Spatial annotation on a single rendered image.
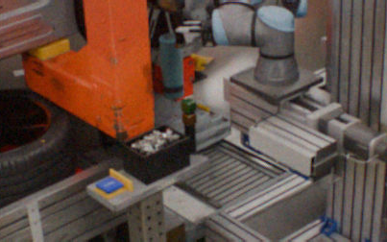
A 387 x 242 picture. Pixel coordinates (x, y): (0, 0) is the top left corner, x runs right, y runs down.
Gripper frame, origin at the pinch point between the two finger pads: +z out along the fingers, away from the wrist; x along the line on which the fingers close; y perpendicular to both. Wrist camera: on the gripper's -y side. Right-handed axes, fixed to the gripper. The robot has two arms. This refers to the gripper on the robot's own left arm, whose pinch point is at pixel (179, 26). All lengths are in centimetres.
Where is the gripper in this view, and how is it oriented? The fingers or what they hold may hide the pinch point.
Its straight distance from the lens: 316.4
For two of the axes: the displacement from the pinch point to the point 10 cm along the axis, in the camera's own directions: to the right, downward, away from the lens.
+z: -10.0, 0.1, 0.8
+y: 0.4, 8.8, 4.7
